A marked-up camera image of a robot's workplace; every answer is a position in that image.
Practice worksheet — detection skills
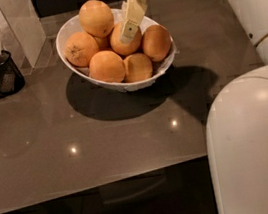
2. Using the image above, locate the small hidden orange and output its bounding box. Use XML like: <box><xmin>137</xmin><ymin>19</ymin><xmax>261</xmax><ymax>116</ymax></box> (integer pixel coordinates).
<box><xmin>95</xmin><ymin>37</ymin><xmax>110</xmax><ymax>49</ymax></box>

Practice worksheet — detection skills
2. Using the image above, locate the white ceramic bowl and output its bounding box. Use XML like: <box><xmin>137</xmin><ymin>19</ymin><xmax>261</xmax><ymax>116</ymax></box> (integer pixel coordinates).
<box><xmin>56</xmin><ymin>15</ymin><xmax>179</xmax><ymax>92</ymax></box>

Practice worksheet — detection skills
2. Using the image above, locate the clear acrylic stand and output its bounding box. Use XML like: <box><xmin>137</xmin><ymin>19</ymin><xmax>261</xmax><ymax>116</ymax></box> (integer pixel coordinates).
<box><xmin>0</xmin><ymin>0</ymin><xmax>46</xmax><ymax>69</ymax></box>

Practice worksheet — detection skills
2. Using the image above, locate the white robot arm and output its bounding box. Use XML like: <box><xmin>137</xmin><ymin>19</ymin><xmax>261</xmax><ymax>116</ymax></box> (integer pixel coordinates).
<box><xmin>206</xmin><ymin>0</ymin><xmax>268</xmax><ymax>214</ymax></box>

